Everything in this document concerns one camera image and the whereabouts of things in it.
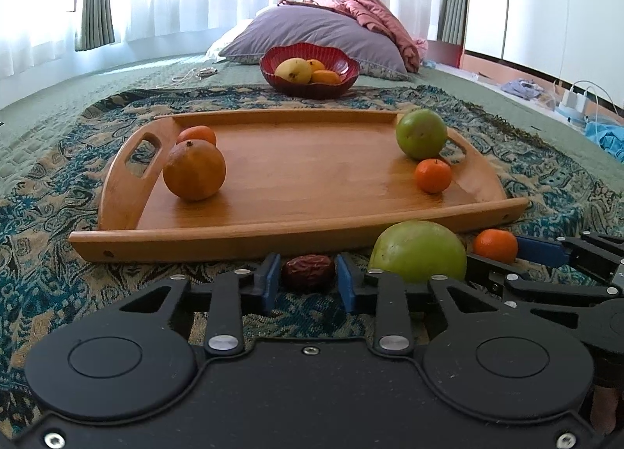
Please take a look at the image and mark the blue paisley blanket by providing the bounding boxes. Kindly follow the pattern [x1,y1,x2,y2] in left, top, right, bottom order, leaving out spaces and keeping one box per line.
[0,83,624,430]

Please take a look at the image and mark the wooden tray with handles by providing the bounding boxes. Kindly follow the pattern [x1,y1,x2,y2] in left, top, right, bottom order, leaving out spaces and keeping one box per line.
[68,108,530,263]

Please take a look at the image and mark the large orange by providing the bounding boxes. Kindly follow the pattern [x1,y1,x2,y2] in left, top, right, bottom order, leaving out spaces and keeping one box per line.
[162,140,227,201]

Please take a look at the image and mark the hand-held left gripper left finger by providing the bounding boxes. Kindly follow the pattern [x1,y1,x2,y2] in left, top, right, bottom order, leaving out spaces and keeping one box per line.
[117,254,282,357]

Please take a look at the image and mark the white cable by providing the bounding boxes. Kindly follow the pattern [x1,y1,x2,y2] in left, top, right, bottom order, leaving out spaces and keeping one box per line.
[173,67,218,85]

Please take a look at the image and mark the green apple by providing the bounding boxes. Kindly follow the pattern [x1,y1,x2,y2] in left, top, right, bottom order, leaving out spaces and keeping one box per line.
[368,220,468,284]
[395,109,448,160]

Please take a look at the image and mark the lilac cloth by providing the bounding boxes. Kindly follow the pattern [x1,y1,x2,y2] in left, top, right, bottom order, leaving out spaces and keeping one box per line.
[501,79,543,100]

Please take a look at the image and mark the grey pillow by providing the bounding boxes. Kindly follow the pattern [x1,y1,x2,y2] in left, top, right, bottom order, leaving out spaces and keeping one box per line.
[219,5,410,82]

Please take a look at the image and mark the white wardrobe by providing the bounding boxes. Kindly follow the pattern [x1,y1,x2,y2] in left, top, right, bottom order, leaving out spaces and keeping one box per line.
[461,0,624,87]

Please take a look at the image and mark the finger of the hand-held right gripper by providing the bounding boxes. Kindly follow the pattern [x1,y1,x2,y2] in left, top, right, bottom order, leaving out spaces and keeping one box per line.
[465,254,624,328]
[516,232,624,279]

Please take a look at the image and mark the blue cloth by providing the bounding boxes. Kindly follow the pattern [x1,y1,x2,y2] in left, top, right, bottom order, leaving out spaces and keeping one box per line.
[585,120,624,158]

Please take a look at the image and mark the person's right hand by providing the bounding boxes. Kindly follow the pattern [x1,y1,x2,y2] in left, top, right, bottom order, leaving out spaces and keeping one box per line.
[591,383,620,436]

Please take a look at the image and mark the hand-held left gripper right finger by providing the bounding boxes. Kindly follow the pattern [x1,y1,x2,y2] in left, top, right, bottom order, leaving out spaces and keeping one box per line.
[335,254,498,357]

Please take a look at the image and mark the red ribbed bowl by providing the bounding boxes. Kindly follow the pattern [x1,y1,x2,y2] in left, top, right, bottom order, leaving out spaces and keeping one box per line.
[259,42,360,100]

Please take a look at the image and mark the floral patterned pillow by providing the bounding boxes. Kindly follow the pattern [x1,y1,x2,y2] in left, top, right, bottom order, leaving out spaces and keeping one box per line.
[358,59,413,82]

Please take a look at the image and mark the dried red date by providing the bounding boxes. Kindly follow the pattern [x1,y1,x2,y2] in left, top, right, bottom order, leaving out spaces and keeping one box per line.
[281,255,336,291]

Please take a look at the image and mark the pink quilt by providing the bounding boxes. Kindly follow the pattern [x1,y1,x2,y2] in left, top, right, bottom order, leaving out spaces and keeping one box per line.
[339,0,429,74]

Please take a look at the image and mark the white and blue device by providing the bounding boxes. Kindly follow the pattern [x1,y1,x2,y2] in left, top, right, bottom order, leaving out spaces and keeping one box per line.
[553,81,616,127]

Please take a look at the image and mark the green quilted bedspread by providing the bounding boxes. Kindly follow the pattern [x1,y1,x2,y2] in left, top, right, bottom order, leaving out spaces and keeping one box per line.
[0,52,624,187]

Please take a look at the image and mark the white pillow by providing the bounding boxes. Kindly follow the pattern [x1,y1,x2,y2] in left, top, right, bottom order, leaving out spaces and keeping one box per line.
[205,23,259,62]

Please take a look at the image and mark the yellow pear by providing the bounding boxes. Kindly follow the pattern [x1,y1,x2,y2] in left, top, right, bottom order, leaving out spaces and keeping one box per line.
[275,57,313,85]

